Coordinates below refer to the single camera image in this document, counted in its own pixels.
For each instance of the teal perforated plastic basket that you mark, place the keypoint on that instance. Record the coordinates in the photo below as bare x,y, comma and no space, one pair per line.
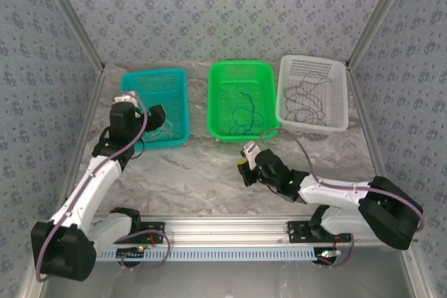
167,81

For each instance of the green perforated plastic basket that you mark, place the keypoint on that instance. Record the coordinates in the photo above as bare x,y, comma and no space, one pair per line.
237,78

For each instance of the white perforated plastic basket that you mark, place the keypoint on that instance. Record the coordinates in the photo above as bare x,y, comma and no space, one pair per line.
314,62

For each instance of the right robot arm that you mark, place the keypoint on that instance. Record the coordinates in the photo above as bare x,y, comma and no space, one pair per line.
331,190

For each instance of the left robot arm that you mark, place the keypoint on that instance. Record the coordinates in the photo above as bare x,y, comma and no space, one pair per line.
87,190

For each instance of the small black controller board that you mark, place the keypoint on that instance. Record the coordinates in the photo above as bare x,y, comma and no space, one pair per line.
131,253
326,254

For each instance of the grey metal sheet panel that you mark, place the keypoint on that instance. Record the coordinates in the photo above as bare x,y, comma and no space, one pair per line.
227,280

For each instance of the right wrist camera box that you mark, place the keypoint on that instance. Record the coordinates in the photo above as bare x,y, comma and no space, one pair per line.
249,149

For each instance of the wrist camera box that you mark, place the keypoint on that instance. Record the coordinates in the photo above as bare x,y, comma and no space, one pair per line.
125,97
249,149

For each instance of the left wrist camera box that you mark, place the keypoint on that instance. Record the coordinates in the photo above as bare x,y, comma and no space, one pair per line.
125,97

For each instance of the aluminium table side rail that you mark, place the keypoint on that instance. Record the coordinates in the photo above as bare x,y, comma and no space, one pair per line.
361,102
91,102

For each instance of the aluminium mounting rail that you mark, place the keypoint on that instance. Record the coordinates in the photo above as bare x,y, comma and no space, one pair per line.
227,230

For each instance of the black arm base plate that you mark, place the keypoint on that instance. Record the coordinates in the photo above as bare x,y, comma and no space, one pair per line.
297,231
157,228

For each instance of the aluminium frame post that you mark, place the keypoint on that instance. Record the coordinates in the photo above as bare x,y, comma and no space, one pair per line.
71,15
378,15

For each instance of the aluminium lower frame rail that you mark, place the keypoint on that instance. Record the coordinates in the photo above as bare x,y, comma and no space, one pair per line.
417,277
29,291

